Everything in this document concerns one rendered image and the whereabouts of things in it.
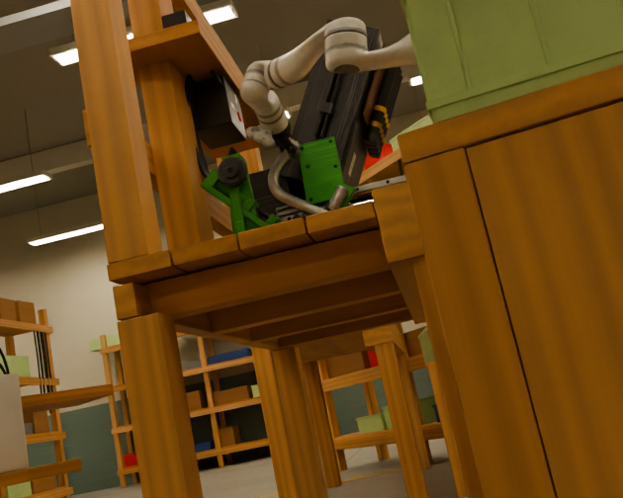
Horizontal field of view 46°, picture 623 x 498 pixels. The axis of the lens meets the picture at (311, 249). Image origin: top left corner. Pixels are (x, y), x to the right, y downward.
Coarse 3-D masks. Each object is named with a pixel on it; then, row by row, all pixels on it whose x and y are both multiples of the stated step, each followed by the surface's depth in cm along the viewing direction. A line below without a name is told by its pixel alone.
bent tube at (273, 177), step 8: (280, 160) 208; (288, 160) 209; (272, 168) 207; (280, 168) 208; (272, 176) 206; (272, 184) 205; (272, 192) 205; (280, 192) 203; (280, 200) 203; (288, 200) 202; (296, 200) 201; (304, 208) 200; (312, 208) 199; (320, 208) 198
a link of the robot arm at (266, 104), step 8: (248, 80) 178; (256, 80) 178; (240, 88) 180; (248, 88) 178; (256, 88) 178; (264, 88) 179; (248, 96) 179; (256, 96) 178; (264, 96) 179; (272, 96) 187; (248, 104) 183; (256, 104) 181; (264, 104) 182; (272, 104) 185; (280, 104) 190; (256, 112) 188; (264, 112) 186; (272, 112) 188; (280, 112) 190; (264, 120) 190; (272, 120) 190
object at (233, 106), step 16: (208, 80) 214; (224, 80) 214; (208, 96) 213; (224, 96) 212; (208, 112) 212; (224, 112) 211; (240, 112) 227; (208, 128) 212; (224, 128) 214; (240, 128) 221; (208, 144) 224; (224, 144) 226
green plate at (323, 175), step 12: (312, 144) 216; (324, 144) 215; (300, 156) 216; (312, 156) 215; (324, 156) 214; (336, 156) 213; (312, 168) 213; (324, 168) 212; (336, 168) 211; (312, 180) 211; (324, 180) 210; (336, 180) 209; (312, 192) 209; (324, 192) 209; (312, 204) 208
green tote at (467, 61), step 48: (432, 0) 84; (480, 0) 82; (528, 0) 80; (576, 0) 79; (432, 48) 83; (480, 48) 81; (528, 48) 80; (576, 48) 78; (432, 96) 82; (480, 96) 80
